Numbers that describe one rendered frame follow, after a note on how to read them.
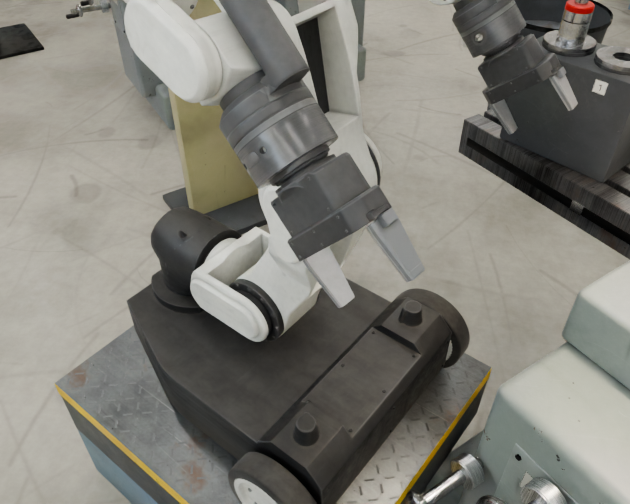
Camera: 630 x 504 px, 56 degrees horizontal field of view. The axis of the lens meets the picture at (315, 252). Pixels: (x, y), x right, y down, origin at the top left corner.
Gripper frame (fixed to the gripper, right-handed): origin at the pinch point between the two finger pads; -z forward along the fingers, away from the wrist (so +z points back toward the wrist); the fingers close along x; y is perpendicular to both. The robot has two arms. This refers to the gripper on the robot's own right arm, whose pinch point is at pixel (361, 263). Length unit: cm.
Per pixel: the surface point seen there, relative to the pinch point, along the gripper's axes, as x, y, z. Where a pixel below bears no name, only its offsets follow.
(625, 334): -10, 46, -36
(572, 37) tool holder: -6, 72, 8
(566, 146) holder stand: -15, 68, -8
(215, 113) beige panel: -141, 97, 58
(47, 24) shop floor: -343, 161, 219
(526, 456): -27, 30, -46
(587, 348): -19, 48, -38
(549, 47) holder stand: -9, 70, 9
